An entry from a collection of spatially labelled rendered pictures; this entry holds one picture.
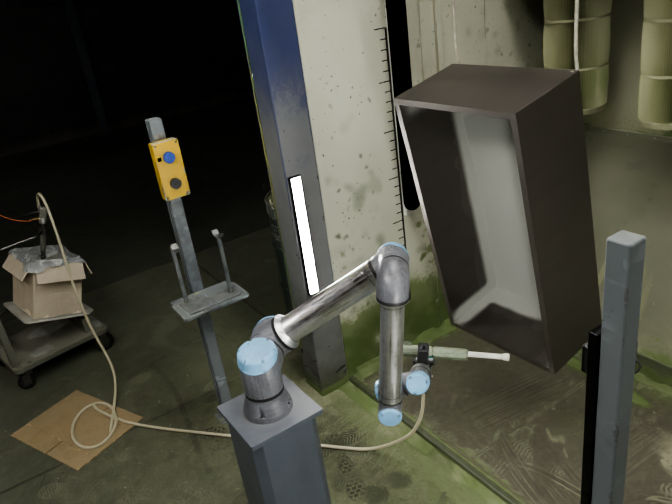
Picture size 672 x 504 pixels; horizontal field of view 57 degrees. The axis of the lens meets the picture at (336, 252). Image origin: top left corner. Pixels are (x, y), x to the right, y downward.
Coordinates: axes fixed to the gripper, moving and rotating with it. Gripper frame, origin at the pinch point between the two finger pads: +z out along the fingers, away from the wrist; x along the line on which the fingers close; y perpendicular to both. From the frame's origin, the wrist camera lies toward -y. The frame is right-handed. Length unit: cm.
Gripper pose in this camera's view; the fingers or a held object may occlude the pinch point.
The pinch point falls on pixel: (425, 357)
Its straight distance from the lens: 285.5
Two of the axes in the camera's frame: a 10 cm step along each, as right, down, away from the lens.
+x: 9.7, 0.3, -2.2
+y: -0.1, 10.0, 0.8
